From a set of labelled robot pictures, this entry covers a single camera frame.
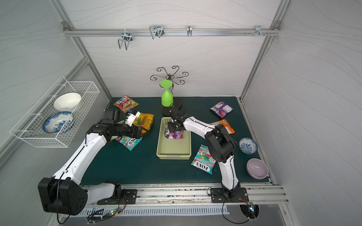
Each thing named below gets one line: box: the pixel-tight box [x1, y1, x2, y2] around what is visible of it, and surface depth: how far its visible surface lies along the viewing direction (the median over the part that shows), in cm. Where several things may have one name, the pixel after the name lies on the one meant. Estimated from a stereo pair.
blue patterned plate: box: [42, 111, 75, 134], surface depth 65 cm
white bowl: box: [53, 92, 82, 112], surface depth 71 cm
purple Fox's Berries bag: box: [164, 124, 184, 139], surface depth 97 cm
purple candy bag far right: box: [209, 99, 234, 119], surface depth 113 cm
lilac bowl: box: [246, 158, 269, 180], surface depth 82 cm
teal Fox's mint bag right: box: [190, 144, 217, 175], surface depth 86 cm
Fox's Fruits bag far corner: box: [113, 95, 140, 113], surface depth 117 cm
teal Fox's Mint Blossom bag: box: [109, 135, 143, 152], surface depth 95 cm
